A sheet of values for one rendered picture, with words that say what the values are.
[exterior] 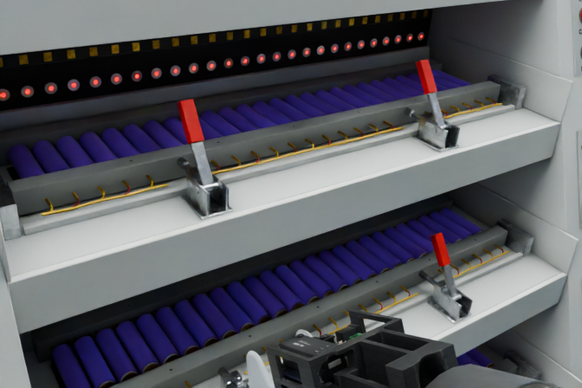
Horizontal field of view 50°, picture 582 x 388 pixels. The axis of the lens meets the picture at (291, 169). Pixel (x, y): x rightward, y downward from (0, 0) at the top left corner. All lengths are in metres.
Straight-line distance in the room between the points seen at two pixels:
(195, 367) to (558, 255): 0.47
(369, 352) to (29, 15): 0.30
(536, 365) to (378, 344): 0.58
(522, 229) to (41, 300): 0.60
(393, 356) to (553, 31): 0.51
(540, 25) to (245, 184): 0.41
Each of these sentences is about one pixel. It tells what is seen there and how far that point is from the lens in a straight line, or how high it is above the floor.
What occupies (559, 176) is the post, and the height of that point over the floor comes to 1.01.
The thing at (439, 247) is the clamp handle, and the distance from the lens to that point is 0.69.
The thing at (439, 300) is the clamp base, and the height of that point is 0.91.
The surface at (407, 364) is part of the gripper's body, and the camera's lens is 0.33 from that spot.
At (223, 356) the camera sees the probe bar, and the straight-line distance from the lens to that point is 0.60.
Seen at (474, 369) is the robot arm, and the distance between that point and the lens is 0.33.
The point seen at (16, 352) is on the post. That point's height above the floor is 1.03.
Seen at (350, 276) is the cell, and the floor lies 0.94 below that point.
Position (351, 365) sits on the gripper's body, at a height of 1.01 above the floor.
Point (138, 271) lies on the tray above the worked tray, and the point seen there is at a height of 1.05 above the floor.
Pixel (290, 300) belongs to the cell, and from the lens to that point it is 0.66.
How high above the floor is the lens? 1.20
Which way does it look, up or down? 11 degrees down
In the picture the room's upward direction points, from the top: 7 degrees counter-clockwise
